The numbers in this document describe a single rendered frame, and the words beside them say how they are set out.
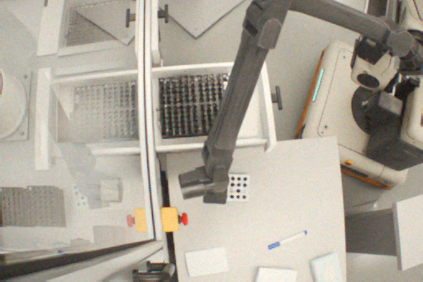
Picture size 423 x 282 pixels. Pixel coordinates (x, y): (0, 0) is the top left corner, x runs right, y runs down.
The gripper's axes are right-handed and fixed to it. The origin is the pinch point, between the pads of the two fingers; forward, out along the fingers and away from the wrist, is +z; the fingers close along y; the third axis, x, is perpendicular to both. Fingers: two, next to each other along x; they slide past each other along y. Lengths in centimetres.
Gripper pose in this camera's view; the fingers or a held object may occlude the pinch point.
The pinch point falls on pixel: (213, 189)
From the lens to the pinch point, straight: 125.6
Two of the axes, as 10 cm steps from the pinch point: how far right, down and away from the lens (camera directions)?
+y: -0.6, 9.5, -2.9
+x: 10.0, 0.8, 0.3
